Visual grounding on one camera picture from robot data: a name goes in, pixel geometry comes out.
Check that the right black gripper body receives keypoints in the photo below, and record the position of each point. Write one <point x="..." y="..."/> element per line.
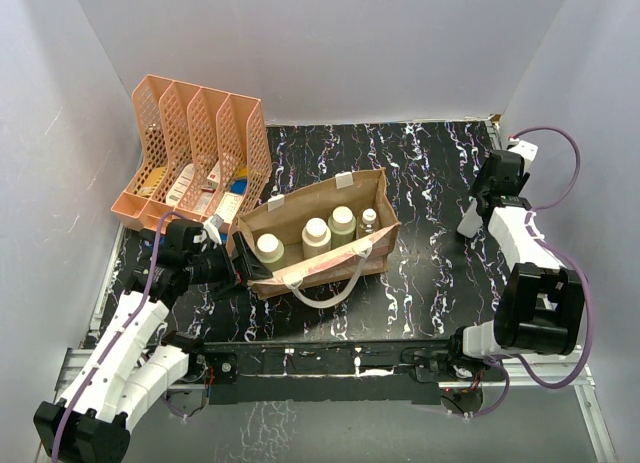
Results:
<point x="480" y="184"/>

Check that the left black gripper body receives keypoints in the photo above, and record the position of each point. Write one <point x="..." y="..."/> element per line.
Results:
<point x="213" y="266"/>

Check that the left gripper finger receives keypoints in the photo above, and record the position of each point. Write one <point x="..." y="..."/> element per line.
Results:
<point x="228" y="289"/>
<point x="247" y="265"/>

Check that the white bottle with black cap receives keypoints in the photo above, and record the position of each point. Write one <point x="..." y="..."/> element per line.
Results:
<point x="471" y="222"/>

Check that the brown canvas tote bag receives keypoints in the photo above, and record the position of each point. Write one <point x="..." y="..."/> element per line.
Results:
<point x="327" y="279"/>

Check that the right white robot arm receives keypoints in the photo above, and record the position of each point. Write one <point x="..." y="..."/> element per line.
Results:
<point x="540" y="310"/>

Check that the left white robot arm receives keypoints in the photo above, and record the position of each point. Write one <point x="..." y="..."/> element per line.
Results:
<point x="93" y="419"/>

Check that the beige bottle leftmost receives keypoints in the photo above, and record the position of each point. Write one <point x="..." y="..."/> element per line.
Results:
<point x="270" y="251"/>

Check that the beige bottle middle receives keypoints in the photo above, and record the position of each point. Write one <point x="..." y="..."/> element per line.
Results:
<point x="316" y="238"/>

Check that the blue yellow item in organizer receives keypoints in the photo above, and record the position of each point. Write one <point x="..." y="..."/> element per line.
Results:
<point x="239" y="182"/>

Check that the yellow box in organizer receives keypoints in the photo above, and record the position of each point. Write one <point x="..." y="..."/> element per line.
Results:
<point x="153" y="180"/>

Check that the white red box in organizer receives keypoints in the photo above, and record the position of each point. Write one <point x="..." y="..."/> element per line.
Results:
<point x="213" y="179"/>

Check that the green bottle with beige cap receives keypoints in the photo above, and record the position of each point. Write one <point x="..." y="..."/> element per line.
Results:
<point x="342" y="225"/>

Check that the pink plastic file organizer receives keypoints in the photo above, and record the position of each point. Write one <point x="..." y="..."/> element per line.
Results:
<point x="181" y="123"/>

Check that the small clear bottle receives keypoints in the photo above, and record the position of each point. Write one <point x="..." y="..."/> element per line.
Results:
<point x="368" y="223"/>

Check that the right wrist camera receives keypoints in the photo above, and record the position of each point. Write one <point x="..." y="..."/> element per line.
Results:
<point x="528" y="151"/>

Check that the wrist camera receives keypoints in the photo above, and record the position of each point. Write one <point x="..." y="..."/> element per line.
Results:
<point x="215" y="225"/>
<point x="528" y="151"/>

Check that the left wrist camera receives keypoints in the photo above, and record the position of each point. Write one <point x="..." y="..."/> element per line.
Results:
<point x="215" y="225"/>

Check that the black front rail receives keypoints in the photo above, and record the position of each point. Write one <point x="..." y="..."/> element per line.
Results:
<point x="318" y="371"/>

